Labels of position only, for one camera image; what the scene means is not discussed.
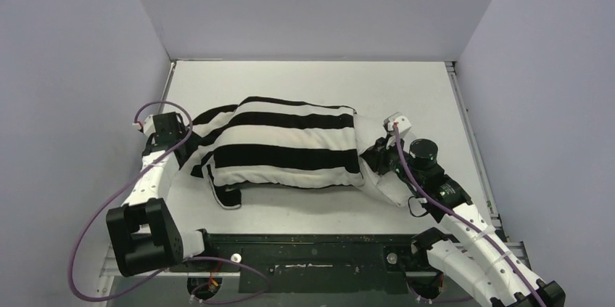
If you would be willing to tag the black metal base rail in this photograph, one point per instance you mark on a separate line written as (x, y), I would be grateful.
(296, 270)

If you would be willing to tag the black white striped pillowcase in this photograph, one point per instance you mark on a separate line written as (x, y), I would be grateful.
(270, 141)

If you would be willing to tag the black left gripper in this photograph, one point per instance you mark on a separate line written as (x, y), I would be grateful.
(183, 131)

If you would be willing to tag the white pillow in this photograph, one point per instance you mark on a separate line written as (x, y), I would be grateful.
(376, 157)

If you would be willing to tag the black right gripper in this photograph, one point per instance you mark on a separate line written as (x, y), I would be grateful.
(374, 155)

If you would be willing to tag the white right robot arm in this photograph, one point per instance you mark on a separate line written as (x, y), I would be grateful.
(470, 252)

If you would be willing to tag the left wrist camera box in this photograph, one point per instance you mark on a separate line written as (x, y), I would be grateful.
(142, 124)

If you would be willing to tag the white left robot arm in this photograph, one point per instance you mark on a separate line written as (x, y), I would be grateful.
(143, 234)

